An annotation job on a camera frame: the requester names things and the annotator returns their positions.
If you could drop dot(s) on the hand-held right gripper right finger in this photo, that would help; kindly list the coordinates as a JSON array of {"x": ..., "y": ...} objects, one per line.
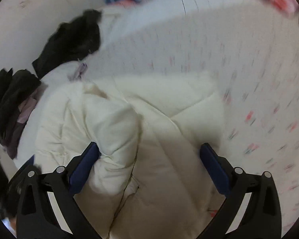
[{"x": 213, "y": 166}]

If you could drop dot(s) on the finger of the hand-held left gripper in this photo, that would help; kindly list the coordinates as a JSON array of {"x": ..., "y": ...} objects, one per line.
[{"x": 25, "y": 165}]

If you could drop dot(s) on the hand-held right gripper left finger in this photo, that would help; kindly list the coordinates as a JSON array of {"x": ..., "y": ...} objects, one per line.
[{"x": 86, "y": 166}]

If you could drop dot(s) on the cream padded jacket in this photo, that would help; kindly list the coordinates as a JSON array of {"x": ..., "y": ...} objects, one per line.
[{"x": 152, "y": 134}]

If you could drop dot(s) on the dark clothes pile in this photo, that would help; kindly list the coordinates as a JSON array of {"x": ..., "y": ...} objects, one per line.
[{"x": 10, "y": 99}]

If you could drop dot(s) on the pale pink cloth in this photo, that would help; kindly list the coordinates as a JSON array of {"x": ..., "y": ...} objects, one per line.
[{"x": 27, "y": 108}]

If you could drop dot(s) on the purple hair clip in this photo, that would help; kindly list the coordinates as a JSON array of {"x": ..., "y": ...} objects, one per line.
[{"x": 79, "y": 71}]

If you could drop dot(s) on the cherry print bed sheet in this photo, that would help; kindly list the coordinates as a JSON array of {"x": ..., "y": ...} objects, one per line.
[{"x": 264, "y": 79}]

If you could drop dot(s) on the black jacket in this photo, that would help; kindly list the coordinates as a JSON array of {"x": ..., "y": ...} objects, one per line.
[{"x": 72, "y": 39}]

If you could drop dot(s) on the white striped quilt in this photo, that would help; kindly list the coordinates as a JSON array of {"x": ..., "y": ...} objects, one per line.
[{"x": 164, "y": 12}]

